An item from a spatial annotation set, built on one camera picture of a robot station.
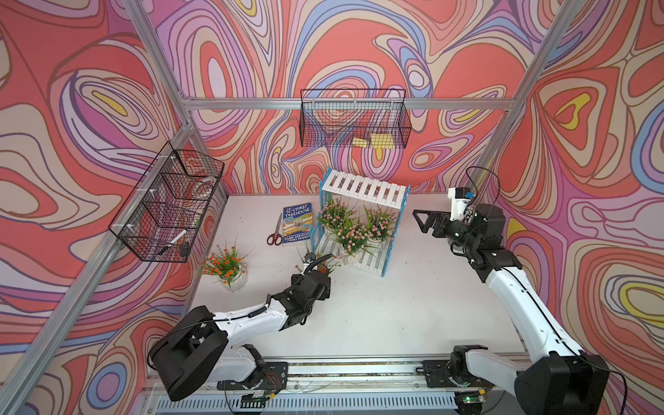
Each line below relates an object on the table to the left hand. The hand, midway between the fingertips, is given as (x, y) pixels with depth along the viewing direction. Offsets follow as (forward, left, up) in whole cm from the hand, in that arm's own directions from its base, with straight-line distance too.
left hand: (321, 278), depth 87 cm
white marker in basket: (+5, +40, +20) cm, 45 cm away
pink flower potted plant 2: (+15, -21, +11) cm, 28 cm away
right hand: (+9, -31, +22) cm, 39 cm away
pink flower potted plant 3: (+9, -11, +10) cm, 18 cm away
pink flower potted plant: (+19, -4, +12) cm, 23 cm away
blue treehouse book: (+27, +11, -3) cm, 29 cm away
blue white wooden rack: (+20, -12, +22) cm, 32 cm away
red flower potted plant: (-3, -2, +14) cm, 14 cm away
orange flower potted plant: (+1, +30, +7) cm, 31 cm away
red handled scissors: (+21, +20, -5) cm, 29 cm away
